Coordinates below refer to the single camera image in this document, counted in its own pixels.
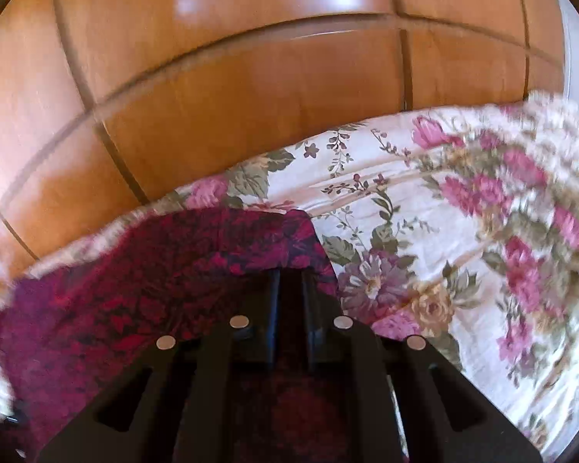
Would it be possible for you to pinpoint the dark red floral sweater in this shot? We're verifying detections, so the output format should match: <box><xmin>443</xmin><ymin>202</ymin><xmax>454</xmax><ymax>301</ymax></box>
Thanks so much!
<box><xmin>0</xmin><ymin>208</ymin><xmax>337</xmax><ymax>458</ymax></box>

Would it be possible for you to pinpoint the floral bed quilt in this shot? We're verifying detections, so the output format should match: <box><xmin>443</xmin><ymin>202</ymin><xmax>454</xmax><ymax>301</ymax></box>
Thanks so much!
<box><xmin>0</xmin><ymin>92</ymin><xmax>579</xmax><ymax>462</ymax></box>

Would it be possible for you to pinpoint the wooden wardrobe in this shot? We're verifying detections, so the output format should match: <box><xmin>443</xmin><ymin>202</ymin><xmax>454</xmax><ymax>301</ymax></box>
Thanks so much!
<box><xmin>0</xmin><ymin>0</ymin><xmax>565</xmax><ymax>283</ymax></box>

